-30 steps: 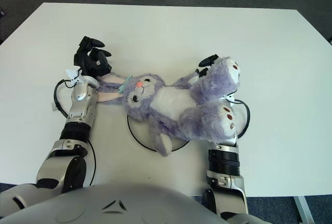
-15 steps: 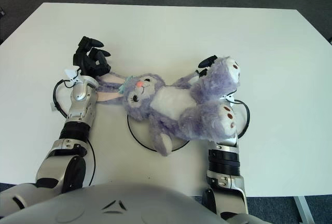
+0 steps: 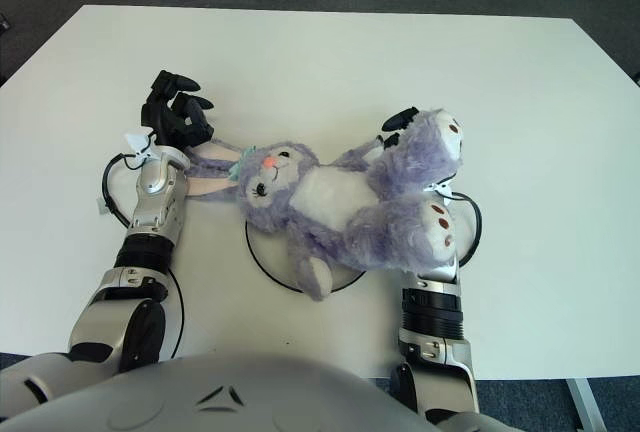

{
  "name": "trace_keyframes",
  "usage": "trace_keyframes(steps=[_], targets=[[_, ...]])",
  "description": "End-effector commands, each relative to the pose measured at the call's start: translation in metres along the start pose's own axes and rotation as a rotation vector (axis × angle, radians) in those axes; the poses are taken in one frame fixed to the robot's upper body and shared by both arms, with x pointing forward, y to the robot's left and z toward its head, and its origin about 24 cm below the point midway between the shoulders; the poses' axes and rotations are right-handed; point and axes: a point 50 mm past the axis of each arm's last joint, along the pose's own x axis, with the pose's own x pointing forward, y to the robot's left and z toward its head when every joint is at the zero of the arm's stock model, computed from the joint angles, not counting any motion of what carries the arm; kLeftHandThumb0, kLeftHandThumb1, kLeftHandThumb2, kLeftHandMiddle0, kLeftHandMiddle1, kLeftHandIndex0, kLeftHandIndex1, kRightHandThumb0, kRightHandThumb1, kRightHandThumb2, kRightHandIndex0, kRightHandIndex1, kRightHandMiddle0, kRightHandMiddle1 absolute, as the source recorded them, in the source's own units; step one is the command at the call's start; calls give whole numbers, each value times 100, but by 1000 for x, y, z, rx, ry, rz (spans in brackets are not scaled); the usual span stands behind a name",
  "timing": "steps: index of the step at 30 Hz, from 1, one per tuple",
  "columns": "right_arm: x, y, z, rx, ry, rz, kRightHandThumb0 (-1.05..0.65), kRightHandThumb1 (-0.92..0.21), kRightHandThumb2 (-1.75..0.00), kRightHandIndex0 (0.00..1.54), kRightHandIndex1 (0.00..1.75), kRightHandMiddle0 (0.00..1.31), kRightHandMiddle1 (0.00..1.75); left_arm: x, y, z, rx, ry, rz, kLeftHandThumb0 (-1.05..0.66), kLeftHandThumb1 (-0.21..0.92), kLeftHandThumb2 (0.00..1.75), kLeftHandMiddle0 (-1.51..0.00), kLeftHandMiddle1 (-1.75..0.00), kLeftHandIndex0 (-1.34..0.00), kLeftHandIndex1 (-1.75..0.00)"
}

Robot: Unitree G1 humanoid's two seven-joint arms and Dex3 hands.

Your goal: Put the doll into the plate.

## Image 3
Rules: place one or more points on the grey table leg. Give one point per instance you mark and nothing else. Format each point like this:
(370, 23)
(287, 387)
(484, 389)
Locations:
(582, 407)

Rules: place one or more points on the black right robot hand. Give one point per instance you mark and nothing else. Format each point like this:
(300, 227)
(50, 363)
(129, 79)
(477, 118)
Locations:
(397, 119)

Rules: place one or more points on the grey robot torso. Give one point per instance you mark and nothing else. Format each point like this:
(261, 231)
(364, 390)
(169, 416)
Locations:
(225, 392)

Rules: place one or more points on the purple plush bunny doll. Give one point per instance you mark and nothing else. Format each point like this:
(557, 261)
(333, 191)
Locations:
(340, 197)

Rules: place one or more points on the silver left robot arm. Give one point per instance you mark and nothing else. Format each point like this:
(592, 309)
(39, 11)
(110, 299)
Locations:
(150, 202)

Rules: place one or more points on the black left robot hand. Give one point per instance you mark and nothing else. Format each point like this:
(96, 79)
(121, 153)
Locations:
(172, 124)

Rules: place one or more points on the white plate with black rim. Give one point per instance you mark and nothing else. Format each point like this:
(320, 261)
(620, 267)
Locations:
(272, 252)

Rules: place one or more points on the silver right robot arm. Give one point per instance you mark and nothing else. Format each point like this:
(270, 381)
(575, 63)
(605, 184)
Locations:
(432, 312)

